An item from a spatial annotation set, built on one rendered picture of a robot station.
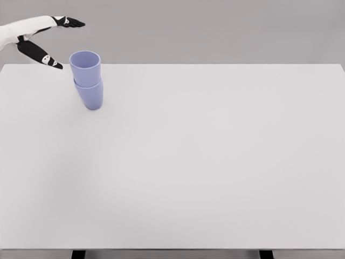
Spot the lavender plastic cup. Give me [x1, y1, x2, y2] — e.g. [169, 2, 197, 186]
[73, 78, 104, 111]
[68, 50, 102, 88]

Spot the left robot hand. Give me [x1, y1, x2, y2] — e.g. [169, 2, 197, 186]
[0, 15, 86, 70]

